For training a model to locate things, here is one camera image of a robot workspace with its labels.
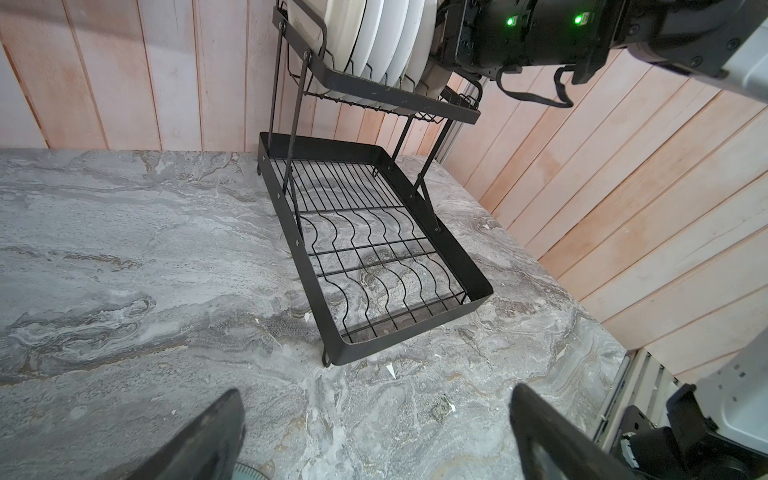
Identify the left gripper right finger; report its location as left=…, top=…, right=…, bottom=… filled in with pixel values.
left=509, top=383, right=636, bottom=479

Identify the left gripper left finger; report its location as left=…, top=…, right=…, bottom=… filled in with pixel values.
left=129, top=389, right=246, bottom=479

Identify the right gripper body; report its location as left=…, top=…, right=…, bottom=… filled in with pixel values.
left=440, top=0, right=577, bottom=82

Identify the white plate cloud outline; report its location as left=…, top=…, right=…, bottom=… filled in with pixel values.
left=367, top=0, right=409, bottom=83

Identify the black wire dish rack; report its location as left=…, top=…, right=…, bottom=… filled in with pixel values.
left=257, top=1, right=493, bottom=367

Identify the black round plate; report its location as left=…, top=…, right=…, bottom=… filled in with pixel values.
left=415, top=60, right=452, bottom=99

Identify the white plate green patterned rim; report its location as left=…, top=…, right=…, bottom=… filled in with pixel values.
left=348, top=0, right=387, bottom=82

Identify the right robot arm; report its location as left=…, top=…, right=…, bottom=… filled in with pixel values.
left=430, top=1, right=767, bottom=479

